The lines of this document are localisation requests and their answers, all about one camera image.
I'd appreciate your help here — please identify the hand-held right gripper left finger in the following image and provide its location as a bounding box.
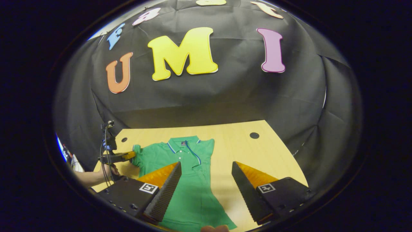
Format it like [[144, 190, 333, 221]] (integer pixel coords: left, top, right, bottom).
[[97, 161, 182, 224]]

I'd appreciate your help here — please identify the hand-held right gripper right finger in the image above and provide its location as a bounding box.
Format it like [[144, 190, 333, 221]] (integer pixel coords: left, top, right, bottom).
[[231, 161, 314, 225]]

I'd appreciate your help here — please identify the green T-shirt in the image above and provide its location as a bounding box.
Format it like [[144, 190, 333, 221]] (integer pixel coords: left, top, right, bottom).
[[130, 135, 238, 232]]

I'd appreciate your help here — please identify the white device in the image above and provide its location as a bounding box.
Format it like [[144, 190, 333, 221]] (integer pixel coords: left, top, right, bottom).
[[69, 154, 85, 173]]

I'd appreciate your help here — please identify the bright computer monitor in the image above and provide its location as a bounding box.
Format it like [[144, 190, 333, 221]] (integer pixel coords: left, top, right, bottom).
[[55, 134, 70, 161]]

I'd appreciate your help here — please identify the black backdrop cloth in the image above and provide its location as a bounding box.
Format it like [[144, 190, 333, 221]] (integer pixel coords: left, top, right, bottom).
[[53, 0, 364, 194]]

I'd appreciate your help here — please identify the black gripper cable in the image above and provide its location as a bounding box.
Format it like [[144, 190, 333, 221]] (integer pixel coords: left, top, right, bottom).
[[98, 127, 114, 185]]

